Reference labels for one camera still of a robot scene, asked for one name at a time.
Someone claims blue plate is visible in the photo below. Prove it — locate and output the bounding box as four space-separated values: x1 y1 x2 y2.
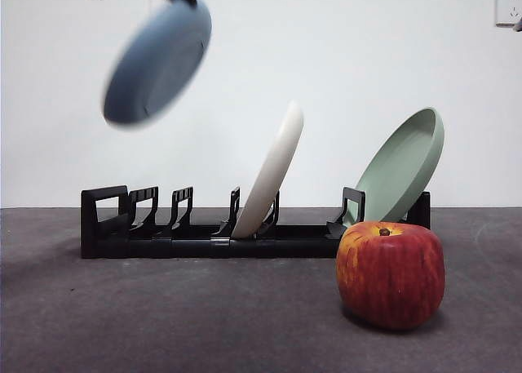
102 0 214 131

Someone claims red apple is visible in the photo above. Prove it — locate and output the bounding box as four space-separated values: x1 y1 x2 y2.
336 220 446 331

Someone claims cream white plate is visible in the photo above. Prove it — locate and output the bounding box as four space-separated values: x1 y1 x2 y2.
232 100 305 240

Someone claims black plate rack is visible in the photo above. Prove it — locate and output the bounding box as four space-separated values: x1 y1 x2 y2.
80 184 432 260

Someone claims pale green plate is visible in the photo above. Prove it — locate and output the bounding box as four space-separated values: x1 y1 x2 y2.
353 107 445 229

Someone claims white wall socket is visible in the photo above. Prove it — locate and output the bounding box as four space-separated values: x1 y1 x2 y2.
495 0 522 27

